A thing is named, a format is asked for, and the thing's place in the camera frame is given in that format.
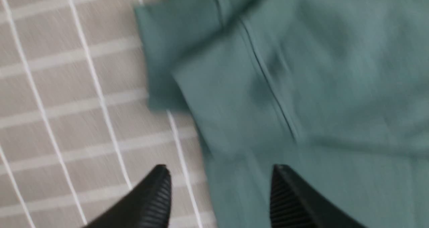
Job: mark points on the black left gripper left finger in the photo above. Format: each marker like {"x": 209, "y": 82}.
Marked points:
{"x": 148, "y": 205}

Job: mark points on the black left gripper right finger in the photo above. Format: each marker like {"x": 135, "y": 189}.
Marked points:
{"x": 296, "y": 204}

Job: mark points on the green long-sleeved shirt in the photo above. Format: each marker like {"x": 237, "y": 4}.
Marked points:
{"x": 335, "y": 89}

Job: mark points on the grey checked tablecloth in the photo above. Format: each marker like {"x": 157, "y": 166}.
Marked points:
{"x": 76, "y": 132}

